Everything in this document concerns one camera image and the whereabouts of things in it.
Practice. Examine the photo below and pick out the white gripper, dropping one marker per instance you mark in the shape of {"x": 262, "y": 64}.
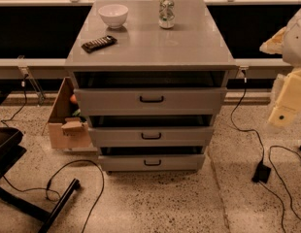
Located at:
{"x": 296, "y": 43}

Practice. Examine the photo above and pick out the grey bottom drawer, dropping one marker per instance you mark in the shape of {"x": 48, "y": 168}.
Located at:
{"x": 124, "y": 163}

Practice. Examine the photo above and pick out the grey drawer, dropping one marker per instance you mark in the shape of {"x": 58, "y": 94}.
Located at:
{"x": 124, "y": 163}
{"x": 150, "y": 136}
{"x": 149, "y": 101}

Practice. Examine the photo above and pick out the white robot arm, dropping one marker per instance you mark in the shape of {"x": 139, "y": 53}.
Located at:
{"x": 287, "y": 43}

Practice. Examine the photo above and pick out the grey drawer cabinet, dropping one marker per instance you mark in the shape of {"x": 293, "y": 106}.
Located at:
{"x": 192, "y": 54}

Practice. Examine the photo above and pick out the grey middle drawer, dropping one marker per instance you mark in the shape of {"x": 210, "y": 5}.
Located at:
{"x": 150, "y": 136}

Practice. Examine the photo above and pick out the grey top drawer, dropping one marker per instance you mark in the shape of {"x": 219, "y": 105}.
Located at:
{"x": 149, "y": 101}

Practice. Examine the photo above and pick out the black power adapter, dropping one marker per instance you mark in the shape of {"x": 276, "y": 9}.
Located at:
{"x": 262, "y": 173}

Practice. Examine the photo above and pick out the crushed soda can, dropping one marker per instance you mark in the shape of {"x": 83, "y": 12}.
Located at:
{"x": 166, "y": 14}

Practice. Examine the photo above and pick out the black snack bar packet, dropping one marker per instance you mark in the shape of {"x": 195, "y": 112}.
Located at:
{"x": 99, "y": 43}

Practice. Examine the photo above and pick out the white bowl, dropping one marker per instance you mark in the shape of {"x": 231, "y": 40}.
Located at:
{"x": 113, "y": 15}

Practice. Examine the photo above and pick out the orange ball in box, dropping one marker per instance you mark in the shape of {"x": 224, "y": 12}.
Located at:
{"x": 73, "y": 99}

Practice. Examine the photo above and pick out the cardboard box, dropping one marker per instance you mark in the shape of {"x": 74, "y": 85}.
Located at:
{"x": 67, "y": 131}

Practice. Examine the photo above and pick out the black chair base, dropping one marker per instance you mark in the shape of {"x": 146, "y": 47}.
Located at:
{"x": 16, "y": 214}

